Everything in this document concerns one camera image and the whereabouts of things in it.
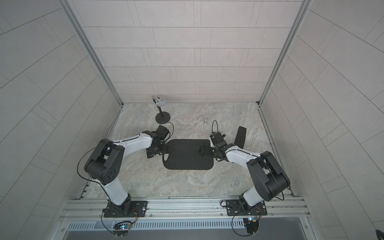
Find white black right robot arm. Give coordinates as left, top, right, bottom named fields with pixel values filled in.
left=200, top=143, right=291, bottom=210

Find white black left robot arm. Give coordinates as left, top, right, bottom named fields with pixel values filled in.
left=84, top=126, right=170, bottom=207

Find left circuit board with wires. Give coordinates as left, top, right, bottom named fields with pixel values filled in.
left=100, top=208, right=139, bottom=238

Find aluminium rail frame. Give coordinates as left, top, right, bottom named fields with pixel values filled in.
left=59, top=196, right=310, bottom=221

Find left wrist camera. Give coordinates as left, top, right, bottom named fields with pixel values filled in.
left=156, top=125, right=170, bottom=141

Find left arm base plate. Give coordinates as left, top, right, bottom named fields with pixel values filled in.
left=103, top=201, right=149, bottom=218

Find circuit board with wires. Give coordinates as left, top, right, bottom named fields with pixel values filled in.
left=100, top=208, right=139, bottom=238
left=231, top=210, right=263, bottom=237

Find black cutting board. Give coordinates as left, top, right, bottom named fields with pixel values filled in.
left=163, top=139, right=214, bottom=170

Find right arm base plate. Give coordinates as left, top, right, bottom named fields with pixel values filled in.
left=220, top=200, right=268, bottom=217

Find right circuit board with wires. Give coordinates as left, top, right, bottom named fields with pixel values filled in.
left=231, top=210, right=263, bottom=237

